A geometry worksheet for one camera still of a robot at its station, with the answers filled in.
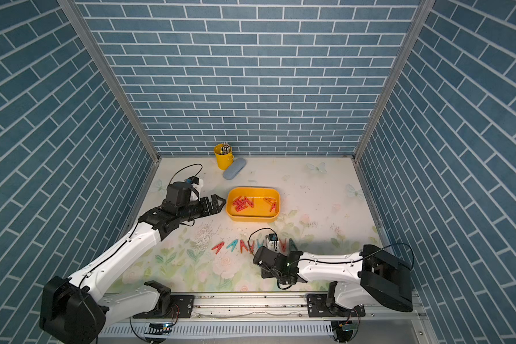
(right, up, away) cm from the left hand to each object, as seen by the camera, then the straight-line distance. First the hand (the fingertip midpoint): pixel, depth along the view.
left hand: (223, 204), depth 80 cm
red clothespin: (+11, -19, +7) cm, 23 cm away
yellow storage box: (+13, -6, +17) cm, 23 cm away
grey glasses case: (-1, +14, +33) cm, 36 cm away
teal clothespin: (+2, -18, +9) cm, 20 cm away
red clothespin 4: (-4, -19, +8) cm, 21 cm away
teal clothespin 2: (+27, -18, +9) cm, 33 cm away
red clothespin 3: (+23, -18, +8) cm, 31 cm away
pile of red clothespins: (+5, -2, +20) cm, 20 cm away
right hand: (+16, -25, +2) cm, 30 cm away
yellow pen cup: (-6, +21, +28) cm, 35 cm away
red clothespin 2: (+6, -18, +8) cm, 21 cm away
